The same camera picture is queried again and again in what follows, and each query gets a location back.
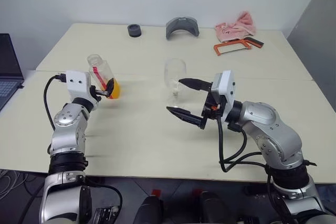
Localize pink cloth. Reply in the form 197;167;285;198
214;10;257;42

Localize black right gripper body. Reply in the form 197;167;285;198
198;87;228;130

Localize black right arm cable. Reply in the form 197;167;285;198
217;115;290;220

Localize dark grey laptop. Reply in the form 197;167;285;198
0;33;25;112

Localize black machine part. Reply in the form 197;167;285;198
92;206;121;224

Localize orange hacksaw with black handle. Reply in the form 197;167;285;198
213;36;265;57

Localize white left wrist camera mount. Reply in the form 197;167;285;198
66;70;96;104

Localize grey partition panel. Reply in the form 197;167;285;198
287;0;336;105

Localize black round cylinder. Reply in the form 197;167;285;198
127;24;143;38

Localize clear wine glass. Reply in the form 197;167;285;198
163;58;188;105

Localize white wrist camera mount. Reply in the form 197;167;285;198
66;70;96;104
212;69;236;118

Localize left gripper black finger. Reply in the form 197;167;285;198
104;78;116;99

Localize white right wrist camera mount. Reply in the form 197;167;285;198
212;69;236;118

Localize dark rounded shape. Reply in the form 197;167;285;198
134;196;164;224
198;191;232;224

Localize thin black floor cable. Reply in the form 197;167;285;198
24;176;45;204

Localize bottle with orange juice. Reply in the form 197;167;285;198
87;54;122;100

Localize white floor cables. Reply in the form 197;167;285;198
0;169;27;201

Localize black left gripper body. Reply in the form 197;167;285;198
89;85;110;103

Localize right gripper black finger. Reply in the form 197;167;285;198
166;106;203;128
178;77;212;92

